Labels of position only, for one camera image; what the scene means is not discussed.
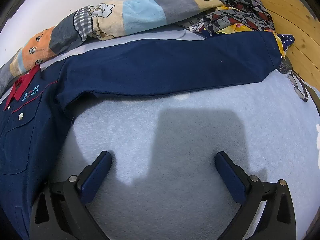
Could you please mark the yellow cloth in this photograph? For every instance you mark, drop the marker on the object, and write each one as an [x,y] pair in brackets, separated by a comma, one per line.
[232,28]

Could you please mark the light blue bed sheet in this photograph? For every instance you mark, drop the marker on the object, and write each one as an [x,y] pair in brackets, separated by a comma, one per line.
[162,142]

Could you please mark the rolled patchwork fleece blanket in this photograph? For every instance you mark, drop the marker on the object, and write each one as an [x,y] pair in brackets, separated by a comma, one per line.
[140,12]

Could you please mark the dark leaf-patterned cloth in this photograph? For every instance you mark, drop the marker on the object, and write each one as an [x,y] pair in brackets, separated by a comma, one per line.
[240,15]

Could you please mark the eyeglasses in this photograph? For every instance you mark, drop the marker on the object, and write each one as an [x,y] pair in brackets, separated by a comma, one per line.
[298,85]

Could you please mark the wooden headboard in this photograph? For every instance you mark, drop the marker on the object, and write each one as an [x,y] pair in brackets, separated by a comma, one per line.
[295,10]

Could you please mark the navy blue work jacket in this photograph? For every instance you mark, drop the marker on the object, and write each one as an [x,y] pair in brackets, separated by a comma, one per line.
[150,75]

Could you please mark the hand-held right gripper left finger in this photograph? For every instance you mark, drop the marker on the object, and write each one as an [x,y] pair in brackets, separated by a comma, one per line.
[95,177]

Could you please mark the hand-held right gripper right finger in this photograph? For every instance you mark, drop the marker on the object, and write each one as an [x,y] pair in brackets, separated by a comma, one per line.
[231,177]

